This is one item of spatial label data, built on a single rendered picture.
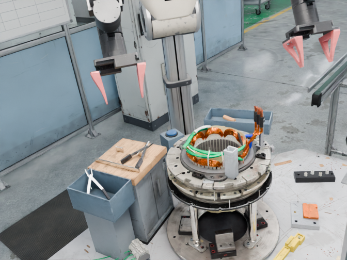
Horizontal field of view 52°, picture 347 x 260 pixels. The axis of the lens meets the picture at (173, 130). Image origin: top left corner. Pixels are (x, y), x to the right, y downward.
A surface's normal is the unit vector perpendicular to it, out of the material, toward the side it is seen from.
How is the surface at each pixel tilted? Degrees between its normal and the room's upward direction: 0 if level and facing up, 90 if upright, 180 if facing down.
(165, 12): 90
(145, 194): 90
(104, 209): 90
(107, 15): 59
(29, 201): 0
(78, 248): 0
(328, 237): 0
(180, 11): 90
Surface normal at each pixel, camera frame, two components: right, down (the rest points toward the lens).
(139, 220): -0.48, 0.48
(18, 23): 0.76, 0.24
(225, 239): 0.07, 0.48
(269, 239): -0.11, -0.87
